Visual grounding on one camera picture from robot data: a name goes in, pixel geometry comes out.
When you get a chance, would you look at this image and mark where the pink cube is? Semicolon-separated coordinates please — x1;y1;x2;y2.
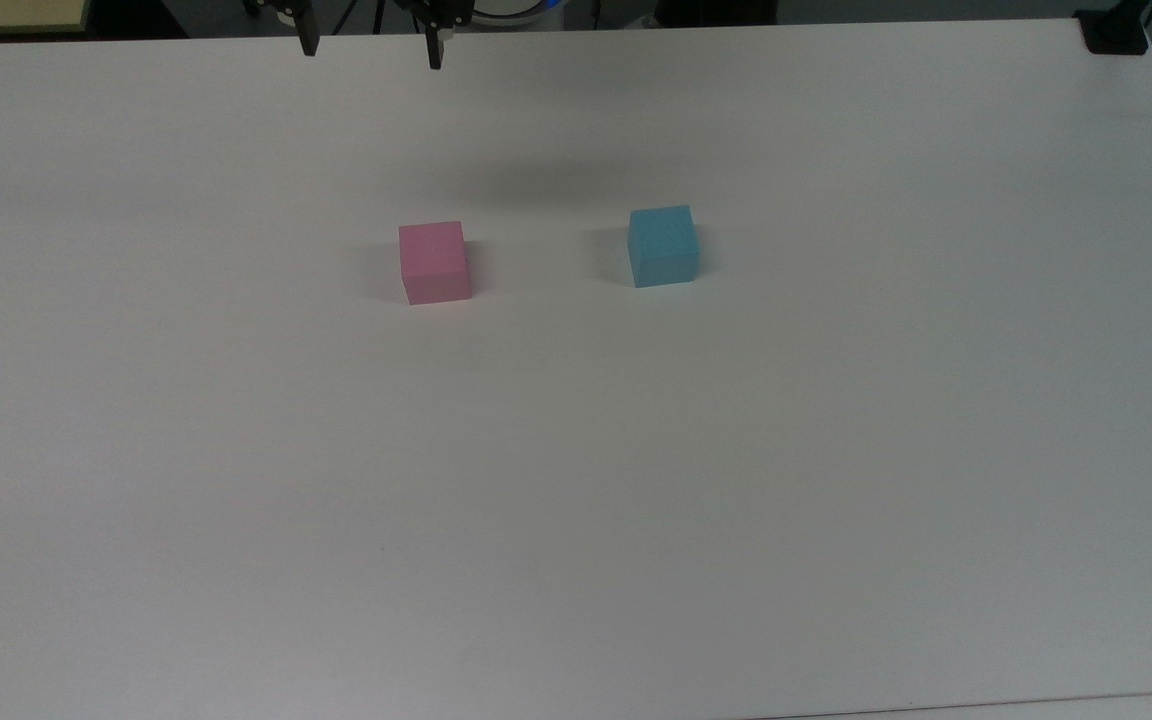
397;220;473;306

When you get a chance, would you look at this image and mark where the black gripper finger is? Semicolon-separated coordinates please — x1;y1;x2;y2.
274;0;322;58
412;0;469;72

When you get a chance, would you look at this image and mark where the blue cube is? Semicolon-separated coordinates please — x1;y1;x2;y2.
627;204;701;290

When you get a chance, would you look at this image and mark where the light wooden board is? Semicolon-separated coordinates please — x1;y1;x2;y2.
0;0;93;40

